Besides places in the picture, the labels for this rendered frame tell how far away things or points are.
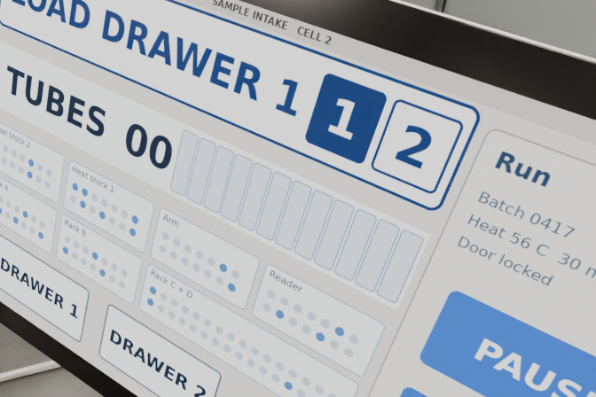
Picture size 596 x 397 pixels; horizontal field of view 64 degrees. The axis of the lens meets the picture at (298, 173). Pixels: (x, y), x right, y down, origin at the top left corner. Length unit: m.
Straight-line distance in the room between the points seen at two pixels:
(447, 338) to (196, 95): 0.18
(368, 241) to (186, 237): 0.11
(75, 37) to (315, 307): 0.21
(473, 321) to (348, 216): 0.08
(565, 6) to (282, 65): 0.95
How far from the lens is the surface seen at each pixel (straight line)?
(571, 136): 0.22
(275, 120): 0.25
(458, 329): 0.25
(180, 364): 0.34
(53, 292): 0.39
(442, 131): 0.22
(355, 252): 0.25
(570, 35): 1.14
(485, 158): 0.22
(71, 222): 0.36
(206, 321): 0.31
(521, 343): 0.25
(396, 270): 0.24
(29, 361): 1.41
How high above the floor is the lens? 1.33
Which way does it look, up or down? 56 degrees down
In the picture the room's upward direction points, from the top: 4 degrees counter-clockwise
